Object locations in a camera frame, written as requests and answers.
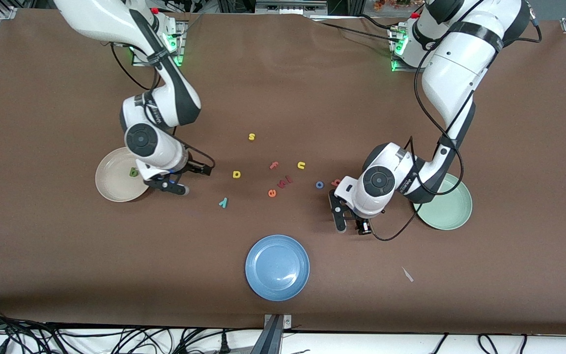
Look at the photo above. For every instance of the metal table edge bracket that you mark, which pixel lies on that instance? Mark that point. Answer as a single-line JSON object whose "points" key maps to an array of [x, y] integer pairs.
{"points": [[287, 322]]}

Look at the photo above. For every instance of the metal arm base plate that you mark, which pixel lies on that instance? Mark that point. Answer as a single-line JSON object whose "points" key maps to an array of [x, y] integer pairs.
{"points": [[395, 67], [181, 54]]}

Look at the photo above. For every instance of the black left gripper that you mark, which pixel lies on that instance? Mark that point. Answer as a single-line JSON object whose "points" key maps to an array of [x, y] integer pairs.
{"points": [[362, 225]]}

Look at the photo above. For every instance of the orange decorative object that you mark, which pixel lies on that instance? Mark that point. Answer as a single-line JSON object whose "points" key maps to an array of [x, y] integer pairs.
{"points": [[391, 4]]}

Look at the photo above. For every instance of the teal foam letter y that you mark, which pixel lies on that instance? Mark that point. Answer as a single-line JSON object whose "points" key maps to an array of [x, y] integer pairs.
{"points": [[223, 202]]}

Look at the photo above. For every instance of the beige brown round plate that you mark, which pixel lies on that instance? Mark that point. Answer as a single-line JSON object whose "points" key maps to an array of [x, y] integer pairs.
{"points": [[113, 182]]}

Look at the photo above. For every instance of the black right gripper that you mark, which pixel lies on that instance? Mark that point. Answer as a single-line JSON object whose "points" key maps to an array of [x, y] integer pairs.
{"points": [[195, 167]]}

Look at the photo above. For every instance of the light green round plate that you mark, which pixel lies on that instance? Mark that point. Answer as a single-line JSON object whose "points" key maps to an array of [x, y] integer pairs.
{"points": [[452, 211]]}

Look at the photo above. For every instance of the grey electronics box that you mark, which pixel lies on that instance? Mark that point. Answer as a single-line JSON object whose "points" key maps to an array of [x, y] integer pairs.
{"points": [[290, 7]]}

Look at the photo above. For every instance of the small white paper scrap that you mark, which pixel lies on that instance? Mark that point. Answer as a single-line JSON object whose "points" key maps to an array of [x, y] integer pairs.
{"points": [[407, 274]]}

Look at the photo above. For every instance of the brown table cover sheet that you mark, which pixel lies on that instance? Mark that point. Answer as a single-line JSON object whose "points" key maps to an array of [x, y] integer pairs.
{"points": [[283, 73]]}

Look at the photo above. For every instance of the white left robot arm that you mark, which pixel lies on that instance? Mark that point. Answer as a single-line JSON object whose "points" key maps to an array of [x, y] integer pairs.
{"points": [[460, 64]]}

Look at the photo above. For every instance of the blue round plate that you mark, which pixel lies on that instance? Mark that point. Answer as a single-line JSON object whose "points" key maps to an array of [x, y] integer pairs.
{"points": [[277, 268]]}

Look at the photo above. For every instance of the grey camera mount pole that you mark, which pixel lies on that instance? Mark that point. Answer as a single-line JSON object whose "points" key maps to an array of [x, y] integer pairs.
{"points": [[269, 339]]}

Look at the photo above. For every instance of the black power plug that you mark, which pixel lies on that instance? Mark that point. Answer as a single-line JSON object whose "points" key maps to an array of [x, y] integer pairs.
{"points": [[224, 344]]}

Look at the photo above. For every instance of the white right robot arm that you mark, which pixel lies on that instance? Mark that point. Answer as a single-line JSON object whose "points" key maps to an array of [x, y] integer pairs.
{"points": [[91, 19]]}

